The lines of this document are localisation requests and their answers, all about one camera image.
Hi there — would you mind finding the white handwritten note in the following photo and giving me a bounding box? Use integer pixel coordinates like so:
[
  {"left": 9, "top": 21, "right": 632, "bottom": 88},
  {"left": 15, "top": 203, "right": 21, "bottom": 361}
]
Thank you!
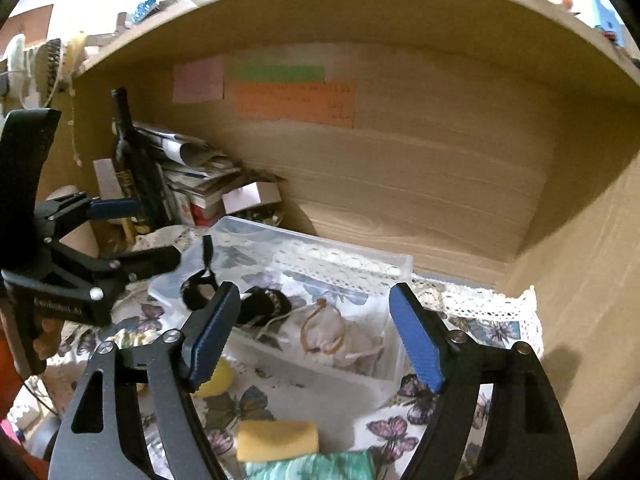
[{"left": 93, "top": 158, "right": 124, "bottom": 200}]

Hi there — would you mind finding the green knitted cloth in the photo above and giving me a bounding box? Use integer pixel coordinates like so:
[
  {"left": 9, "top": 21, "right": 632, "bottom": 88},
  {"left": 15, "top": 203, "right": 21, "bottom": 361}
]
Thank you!
[{"left": 244, "top": 451, "right": 376, "bottom": 480}]

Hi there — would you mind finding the clear plastic storage box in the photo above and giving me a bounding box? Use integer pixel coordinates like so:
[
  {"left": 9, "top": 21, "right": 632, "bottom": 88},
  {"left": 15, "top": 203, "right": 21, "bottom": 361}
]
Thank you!
[{"left": 147, "top": 214, "right": 416, "bottom": 411}]

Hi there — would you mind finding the orange sticky note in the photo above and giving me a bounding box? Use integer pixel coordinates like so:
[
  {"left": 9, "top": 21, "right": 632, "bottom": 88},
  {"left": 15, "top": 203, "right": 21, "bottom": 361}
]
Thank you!
[{"left": 233, "top": 82, "right": 356, "bottom": 128}]

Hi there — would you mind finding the person's left hand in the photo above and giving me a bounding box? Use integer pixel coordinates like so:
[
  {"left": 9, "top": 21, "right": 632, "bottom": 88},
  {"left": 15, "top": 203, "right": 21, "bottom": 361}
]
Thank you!
[{"left": 32, "top": 316, "right": 64, "bottom": 361}]

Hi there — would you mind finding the white drawstring cloth pouch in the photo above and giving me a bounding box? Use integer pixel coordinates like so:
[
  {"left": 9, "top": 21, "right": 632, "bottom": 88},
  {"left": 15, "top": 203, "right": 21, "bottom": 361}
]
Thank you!
[{"left": 256, "top": 298, "right": 384, "bottom": 374}]

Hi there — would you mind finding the butterfly print tablecloth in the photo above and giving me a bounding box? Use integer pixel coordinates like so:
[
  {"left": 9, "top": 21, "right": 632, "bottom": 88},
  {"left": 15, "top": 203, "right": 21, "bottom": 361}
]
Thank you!
[{"left": 8, "top": 224, "right": 546, "bottom": 480}]

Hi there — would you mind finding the black beaded fabric pouch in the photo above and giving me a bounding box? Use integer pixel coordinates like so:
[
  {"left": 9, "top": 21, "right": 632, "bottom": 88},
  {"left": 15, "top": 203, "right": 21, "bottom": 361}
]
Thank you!
[{"left": 180, "top": 235, "right": 293, "bottom": 328}]

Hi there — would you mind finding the yellow sponge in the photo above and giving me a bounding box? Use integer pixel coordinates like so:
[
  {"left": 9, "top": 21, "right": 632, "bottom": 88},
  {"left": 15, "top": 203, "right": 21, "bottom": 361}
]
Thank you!
[{"left": 236, "top": 420, "right": 320, "bottom": 463}]

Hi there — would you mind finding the blue plastic block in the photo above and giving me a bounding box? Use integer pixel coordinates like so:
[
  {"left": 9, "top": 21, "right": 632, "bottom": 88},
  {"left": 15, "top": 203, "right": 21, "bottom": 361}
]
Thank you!
[{"left": 592, "top": 0, "right": 624, "bottom": 47}]

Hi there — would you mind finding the cream ceramic mug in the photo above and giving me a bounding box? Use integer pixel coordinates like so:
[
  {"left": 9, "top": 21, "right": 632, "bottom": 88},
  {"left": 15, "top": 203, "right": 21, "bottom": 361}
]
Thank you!
[{"left": 47, "top": 184, "right": 100, "bottom": 258}]

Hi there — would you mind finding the dark wine bottle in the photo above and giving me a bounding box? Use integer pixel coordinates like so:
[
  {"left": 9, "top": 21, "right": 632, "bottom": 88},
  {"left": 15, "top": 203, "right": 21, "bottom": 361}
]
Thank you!
[{"left": 111, "top": 88, "right": 171, "bottom": 234}]

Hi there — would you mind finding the stack of papers and magazines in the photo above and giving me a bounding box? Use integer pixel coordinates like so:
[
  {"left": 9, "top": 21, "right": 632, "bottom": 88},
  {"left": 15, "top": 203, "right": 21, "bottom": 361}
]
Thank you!
[{"left": 134, "top": 122, "right": 243, "bottom": 226}]

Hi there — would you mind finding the small white pink box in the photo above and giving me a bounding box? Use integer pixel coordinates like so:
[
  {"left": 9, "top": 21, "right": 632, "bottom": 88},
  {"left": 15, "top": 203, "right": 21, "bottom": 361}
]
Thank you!
[{"left": 222, "top": 182, "right": 281, "bottom": 214}]

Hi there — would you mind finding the pink sticky note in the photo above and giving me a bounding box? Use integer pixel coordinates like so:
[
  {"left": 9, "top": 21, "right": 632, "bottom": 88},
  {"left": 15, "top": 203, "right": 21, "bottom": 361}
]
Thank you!
[{"left": 172, "top": 56, "right": 224, "bottom": 104}]

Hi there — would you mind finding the white fluffy pompom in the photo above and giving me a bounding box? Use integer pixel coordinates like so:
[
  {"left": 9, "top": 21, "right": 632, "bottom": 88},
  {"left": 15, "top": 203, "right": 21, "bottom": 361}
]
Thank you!
[{"left": 6, "top": 34, "right": 26, "bottom": 87}]

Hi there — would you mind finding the green sticky note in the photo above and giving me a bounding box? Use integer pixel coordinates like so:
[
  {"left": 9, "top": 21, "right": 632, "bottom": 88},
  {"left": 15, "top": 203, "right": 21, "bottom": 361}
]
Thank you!
[{"left": 226, "top": 63, "right": 326, "bottom": 84}]

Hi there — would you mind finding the yellow round soft ball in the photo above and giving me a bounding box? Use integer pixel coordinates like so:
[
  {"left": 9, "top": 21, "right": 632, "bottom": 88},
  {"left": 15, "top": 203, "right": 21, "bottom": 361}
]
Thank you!
[{"left": 195, "top": 358, "right": 234, "bottom": 398}]

